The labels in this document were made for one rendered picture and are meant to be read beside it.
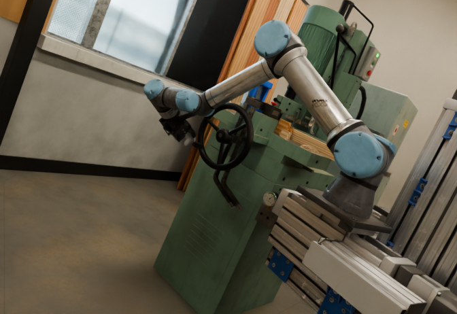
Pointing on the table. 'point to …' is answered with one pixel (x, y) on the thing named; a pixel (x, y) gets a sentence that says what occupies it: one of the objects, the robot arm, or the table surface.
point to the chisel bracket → (288, 106)
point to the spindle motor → (319, 34)
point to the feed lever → (336, 53)
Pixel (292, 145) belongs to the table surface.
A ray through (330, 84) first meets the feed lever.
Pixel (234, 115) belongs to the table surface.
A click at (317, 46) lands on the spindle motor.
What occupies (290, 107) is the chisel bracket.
